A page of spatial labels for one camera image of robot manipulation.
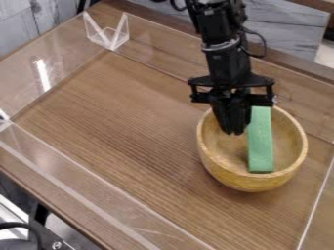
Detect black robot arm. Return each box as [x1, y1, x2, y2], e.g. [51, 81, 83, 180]
[174, 0, 276, 135]

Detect black table leg bracket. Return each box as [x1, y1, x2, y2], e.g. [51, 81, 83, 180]
[28, 202, 76, 250]

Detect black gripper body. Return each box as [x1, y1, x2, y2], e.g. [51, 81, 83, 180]
[189, 39, 276, 106]

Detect brown wooden bowl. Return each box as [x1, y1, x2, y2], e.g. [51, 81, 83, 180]
[197, 106, 308, 192]

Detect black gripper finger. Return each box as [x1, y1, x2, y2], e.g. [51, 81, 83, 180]
[210, 96, 234, 135]
[231, 96, 251, 135]

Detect black cable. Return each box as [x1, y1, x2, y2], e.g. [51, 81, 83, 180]
[241, 26, 269, 60]

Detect green rectangular block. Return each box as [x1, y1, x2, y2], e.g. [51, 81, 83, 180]
[249, 106, 274, 173]

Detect clear acrylic corner bracket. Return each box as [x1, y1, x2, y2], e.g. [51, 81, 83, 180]
[83, 12, 130, 51]

